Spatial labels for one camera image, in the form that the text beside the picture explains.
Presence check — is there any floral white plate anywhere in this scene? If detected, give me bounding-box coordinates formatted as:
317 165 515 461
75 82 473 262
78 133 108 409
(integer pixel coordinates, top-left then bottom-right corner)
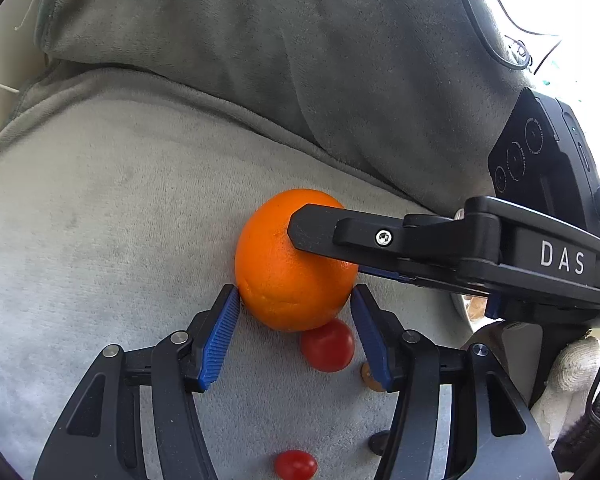
452 292 488 334

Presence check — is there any dark grape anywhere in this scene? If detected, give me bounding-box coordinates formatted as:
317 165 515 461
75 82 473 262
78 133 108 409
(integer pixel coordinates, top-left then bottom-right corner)
368 430 392 457

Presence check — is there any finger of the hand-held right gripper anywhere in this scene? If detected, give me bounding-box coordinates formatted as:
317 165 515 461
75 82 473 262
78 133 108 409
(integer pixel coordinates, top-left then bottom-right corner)
287 203 469 267
357 259 503 320

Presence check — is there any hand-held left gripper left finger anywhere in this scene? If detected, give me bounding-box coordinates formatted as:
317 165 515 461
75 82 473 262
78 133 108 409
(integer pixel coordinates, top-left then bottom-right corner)
32 284 242 480

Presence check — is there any large cherry tomato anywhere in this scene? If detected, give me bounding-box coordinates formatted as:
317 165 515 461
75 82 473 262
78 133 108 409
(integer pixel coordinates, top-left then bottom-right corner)
300 318 355 374

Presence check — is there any person's right hand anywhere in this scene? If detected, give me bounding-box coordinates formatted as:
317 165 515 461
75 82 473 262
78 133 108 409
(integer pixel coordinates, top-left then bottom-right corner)
530 336 600 444

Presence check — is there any light grey mat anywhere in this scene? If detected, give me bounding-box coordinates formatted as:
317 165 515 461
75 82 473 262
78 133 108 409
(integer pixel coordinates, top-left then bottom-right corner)
0 67 481 480

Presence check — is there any brown longan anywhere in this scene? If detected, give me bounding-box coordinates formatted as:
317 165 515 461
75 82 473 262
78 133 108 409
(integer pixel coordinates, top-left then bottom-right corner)
360 362 387 392

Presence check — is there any large orange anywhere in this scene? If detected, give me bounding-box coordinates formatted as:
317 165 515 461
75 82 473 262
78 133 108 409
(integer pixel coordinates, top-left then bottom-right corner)
234 188 360 333

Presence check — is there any black cable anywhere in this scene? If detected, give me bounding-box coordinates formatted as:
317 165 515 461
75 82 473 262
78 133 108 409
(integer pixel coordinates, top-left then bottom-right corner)
449 0 564 72

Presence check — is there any dark grey blanket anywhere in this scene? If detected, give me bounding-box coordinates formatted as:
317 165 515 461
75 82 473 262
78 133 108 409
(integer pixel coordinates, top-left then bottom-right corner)
32 0 537 211

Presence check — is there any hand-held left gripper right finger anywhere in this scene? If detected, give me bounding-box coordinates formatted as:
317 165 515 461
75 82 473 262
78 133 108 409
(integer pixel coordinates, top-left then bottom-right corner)
350 283 561 480

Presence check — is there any small cherry tomato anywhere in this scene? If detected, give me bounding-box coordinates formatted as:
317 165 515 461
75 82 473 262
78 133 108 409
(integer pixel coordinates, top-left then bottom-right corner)
273 449 318 480

